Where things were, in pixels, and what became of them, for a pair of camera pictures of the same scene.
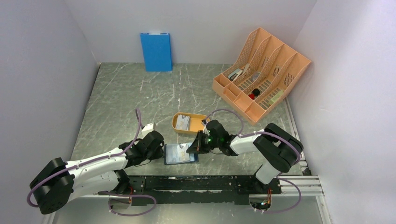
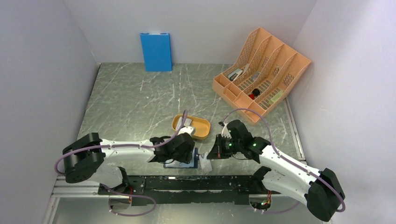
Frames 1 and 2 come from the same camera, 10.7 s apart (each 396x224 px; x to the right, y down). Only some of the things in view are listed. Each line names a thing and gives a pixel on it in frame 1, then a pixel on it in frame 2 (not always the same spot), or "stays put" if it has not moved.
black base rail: x=155 y=190 stays put
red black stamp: x=255 y=93 stays put
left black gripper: x=159 y=153 -> x=187 y=155
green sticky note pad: x=276 y=97 stays put
